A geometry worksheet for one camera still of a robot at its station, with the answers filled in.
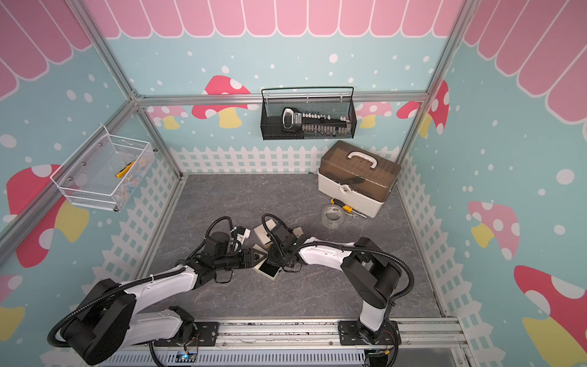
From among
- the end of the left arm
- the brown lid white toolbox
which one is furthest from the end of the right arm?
the brown lid white toolbox

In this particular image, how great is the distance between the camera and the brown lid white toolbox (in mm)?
917

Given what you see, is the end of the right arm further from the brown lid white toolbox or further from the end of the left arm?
the brown lid white toolbox
